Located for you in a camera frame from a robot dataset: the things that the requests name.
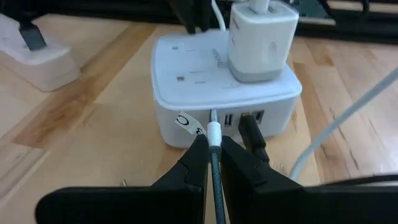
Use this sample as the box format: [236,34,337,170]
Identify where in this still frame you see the dark grey power plug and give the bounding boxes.
[18,18,47,52]

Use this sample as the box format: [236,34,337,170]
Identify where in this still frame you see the white power strip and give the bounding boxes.
[0,12,81,93]

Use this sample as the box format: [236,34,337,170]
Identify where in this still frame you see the white tagged USB cable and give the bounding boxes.
[248,0,398,182]

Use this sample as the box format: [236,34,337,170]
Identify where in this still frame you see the white cube wall charger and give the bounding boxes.
[228,1,300,83]

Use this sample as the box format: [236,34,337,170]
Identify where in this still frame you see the black USB cable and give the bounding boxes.
[174,108,228,224]

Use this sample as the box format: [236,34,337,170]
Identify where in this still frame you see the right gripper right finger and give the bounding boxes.
[220,136,398,224]

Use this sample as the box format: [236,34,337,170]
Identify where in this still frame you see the white USB charging hub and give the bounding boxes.
[150,29,303,149]

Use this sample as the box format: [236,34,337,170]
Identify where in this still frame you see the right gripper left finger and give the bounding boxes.
[35,134,210,224]

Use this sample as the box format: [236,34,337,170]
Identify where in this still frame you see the black looped cable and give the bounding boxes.
[238,113,271,166]

